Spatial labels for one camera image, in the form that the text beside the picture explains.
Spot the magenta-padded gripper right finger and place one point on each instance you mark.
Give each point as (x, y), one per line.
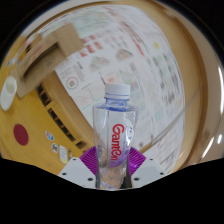
(148, 171)

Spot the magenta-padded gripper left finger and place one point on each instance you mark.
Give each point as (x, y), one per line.
(75, 171)

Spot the clear plastic water bottle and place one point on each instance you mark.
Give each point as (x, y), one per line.
(115, 133)

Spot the dark pen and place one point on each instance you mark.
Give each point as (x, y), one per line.
(70, 153)

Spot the blue oval sticker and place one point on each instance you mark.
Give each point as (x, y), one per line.
(49, 135)

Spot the flat round red coaster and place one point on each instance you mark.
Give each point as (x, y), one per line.
(21, 134)

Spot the white cup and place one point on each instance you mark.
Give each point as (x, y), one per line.
(8, 93)

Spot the brown cardboard box stand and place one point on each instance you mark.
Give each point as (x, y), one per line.
(66, 38)

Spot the wooden slatted back rail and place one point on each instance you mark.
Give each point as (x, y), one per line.
(61, 123)

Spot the wall poster with diagram grid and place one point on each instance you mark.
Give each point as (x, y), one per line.
(156, 100)

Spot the wall poster with round logo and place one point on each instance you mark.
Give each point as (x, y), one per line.
(100, 43)

